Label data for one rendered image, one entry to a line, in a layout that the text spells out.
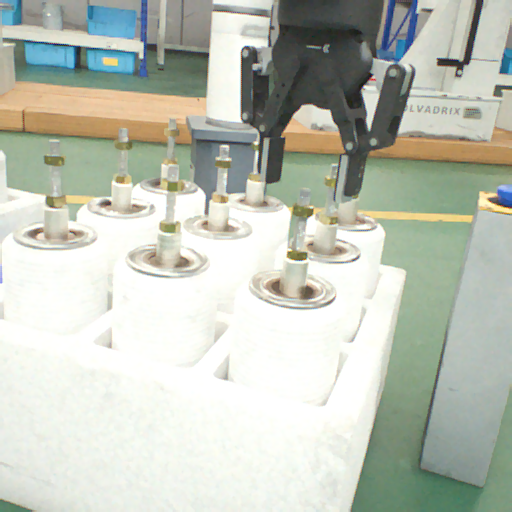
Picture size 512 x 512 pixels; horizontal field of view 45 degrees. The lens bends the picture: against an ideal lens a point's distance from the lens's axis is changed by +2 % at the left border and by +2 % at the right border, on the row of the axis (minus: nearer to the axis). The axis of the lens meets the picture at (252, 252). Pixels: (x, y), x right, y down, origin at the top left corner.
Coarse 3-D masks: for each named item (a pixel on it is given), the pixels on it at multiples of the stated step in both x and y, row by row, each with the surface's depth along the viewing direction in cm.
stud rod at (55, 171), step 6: (54, 144) 55; (60, 144) 56; (54, 150) 56; (60, 150) 56; (54, 168) 56; (60, 168) 57; (54, 174) 56; (60, 174) 57; (54, 180) 57; (60, 180) 57; (54, 186) 57; (60, 186) 57; (54, 192) 57; (60, 192) 57
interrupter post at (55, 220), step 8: (48, 208) 57; (56, 208) 57; (64, 208) 58; (48, 216) 57; (56, 216) 57; (64, 216) 58; (48, 224) 57; (56, 224) 57; (64, 224) 58; (48, 232) 58; (56, 232) 58; (64, 232) 58; (56, 240) 58
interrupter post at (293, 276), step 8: (288, 264) 51; (296, 264) 50; (304, 264) 50; (288, 272) 51; (296, 272) 51; (304, 272) 51; (280, 280) 52; (288, 280) 51; (296, 280) 51; (304, 280) 51; (280, 288) 52; (288, 288) 51; (296, 288) 51; (304, 288) 52
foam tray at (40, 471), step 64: (0, 320) 57; (384, 320) 65; (0, 384) 56; (64, 384) 54; (128, 384) 51; (192, 384) 50; (0, 448) 59; (64, 448) 56; (128, 448) 53; (192, 448) 51; (256, 448) 49; (320, 448) 47
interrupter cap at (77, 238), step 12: (24, 228) 59; (36, 228) 60; (72, 228) 61; (84, 228) 61; (24, 240) 56; (36, 240) 56; (48, 240) 58; (72, 240) 58; (84, 240) 58; (96, 240) 59
